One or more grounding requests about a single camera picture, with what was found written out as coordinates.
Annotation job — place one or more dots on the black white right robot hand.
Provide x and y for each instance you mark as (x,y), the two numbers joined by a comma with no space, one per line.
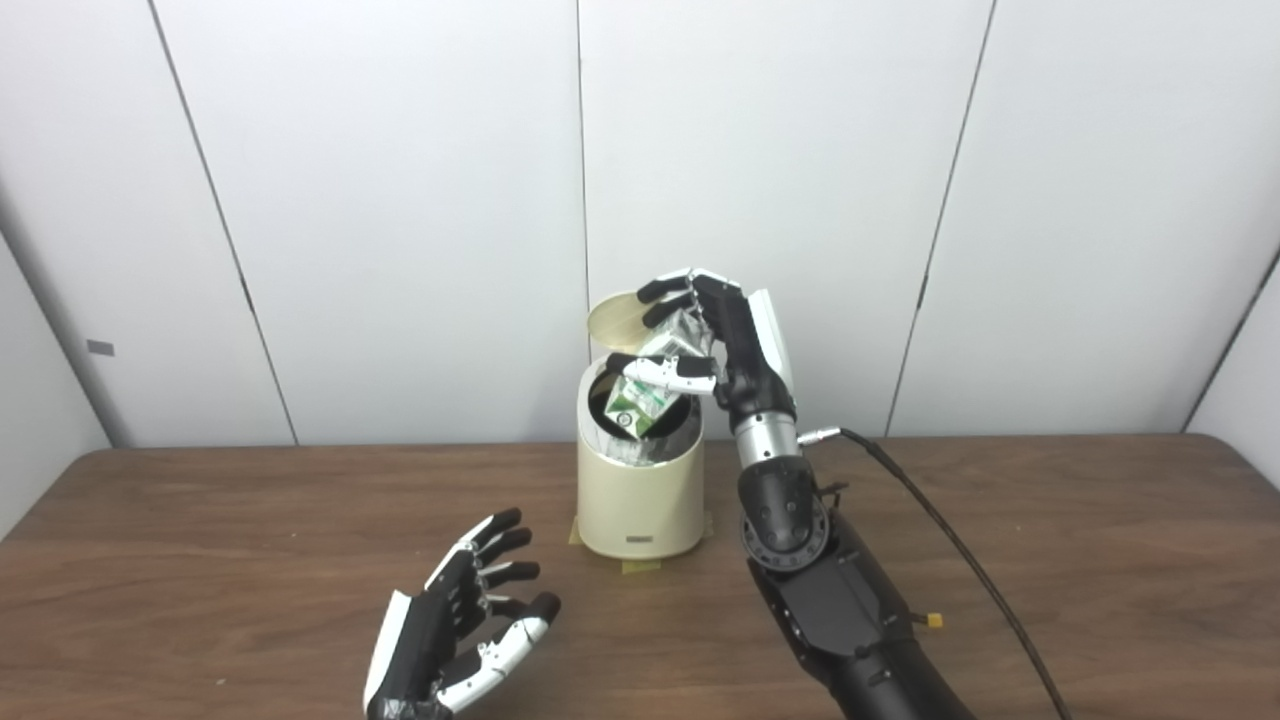
(745,350)

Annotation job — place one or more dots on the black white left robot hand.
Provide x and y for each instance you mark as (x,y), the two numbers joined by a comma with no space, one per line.
(420,650)

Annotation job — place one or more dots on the green white milk carton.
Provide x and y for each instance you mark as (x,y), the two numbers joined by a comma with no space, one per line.
(640,408)

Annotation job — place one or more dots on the cream round bin lid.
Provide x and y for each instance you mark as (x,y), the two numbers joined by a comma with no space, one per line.
(615,320)

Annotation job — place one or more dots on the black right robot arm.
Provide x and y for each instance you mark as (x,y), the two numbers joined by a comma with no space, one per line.
(830,600)

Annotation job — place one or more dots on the cream-colored bin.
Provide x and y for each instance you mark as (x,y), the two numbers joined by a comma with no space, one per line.
(640,500)

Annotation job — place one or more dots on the grey wall tag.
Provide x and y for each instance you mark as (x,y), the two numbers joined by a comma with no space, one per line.
(100,348)

